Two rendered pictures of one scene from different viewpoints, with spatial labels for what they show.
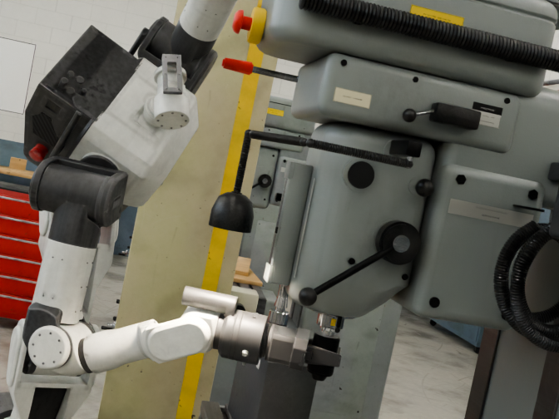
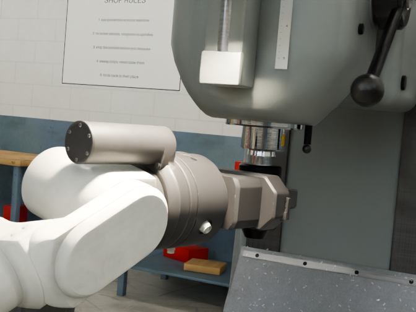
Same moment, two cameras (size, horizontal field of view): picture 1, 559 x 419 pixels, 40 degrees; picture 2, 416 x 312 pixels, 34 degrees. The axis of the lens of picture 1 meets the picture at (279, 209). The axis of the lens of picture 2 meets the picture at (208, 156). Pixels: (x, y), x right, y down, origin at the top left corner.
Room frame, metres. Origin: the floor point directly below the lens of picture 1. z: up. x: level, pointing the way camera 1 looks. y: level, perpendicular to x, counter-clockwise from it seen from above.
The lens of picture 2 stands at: (0.97, 0.50, 1.31)
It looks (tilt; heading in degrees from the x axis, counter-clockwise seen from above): 3 degrees down; 306
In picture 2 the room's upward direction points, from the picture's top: 5 degrees clockwise
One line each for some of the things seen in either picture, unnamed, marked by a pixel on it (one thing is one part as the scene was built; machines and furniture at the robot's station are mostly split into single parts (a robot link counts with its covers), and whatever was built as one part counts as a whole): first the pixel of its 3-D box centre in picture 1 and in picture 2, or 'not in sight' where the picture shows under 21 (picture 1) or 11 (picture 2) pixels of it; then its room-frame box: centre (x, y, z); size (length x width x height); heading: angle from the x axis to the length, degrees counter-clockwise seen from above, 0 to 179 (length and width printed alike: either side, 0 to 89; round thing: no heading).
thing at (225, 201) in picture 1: (233, 209); not in sight; (1.29, 0.08, 1.45); 0.07 x 0.07 x 0.06
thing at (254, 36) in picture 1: (256, 26); not in sight; (1.31, 0.10, 1.76); 0.06 x 0.02 x 0.06; 11
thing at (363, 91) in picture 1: (398, 106); not in sight; (1.36, -0.17, 1.68); 0.34 x 0.24 x 0.10; 101
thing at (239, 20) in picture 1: (242, 22); not in sight; (1.31, 0.12, 1.76); 0.04 x 0.03 x 0.04; 11
